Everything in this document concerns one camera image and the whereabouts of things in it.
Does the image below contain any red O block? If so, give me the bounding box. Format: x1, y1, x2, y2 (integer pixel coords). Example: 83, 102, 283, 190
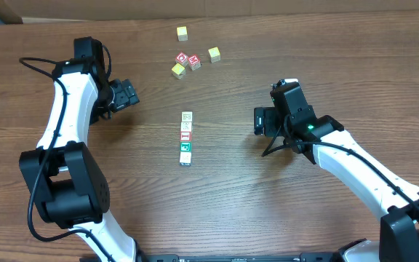
175, 52, 188, 67

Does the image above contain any plain white wooden block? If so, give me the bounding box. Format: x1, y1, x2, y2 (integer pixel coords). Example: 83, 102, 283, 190
179, 151, 192, 166

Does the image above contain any yellow block left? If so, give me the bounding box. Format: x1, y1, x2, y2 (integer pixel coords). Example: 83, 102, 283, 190
172, 63, 186, 79

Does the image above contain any cardboard wall panel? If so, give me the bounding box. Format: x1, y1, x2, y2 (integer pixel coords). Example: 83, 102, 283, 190
0, 0, 419, 23

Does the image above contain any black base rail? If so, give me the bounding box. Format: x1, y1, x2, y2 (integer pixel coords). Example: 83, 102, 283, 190
136, 252, 341, 262

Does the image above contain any yellow block right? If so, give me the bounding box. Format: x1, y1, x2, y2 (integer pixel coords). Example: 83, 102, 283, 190
208, 47, 221, 63

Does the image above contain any green F block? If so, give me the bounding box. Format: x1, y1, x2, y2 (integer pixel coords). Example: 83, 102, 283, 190
180, 141, 192, 152

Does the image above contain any white blue picture block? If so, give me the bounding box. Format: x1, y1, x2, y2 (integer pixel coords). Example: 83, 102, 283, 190
181, 111, 193, 122

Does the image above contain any red I block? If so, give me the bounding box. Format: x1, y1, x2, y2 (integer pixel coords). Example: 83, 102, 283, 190
180, 132, 192, 142

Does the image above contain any red M block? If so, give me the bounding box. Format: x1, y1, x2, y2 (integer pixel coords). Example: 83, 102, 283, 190
188, 55, 201, 71

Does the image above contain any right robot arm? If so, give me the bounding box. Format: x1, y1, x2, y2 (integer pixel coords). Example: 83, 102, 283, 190
254, 79, 419, 262

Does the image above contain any white green picture block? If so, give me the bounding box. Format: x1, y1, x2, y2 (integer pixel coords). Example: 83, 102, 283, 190
180, 122, 192, 132

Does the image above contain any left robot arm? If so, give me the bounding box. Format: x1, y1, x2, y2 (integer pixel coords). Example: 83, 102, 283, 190
19, 37, 147, 261

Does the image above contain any far yellow wooden block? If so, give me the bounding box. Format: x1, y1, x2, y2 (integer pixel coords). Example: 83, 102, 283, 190
176, 26, 188, 41

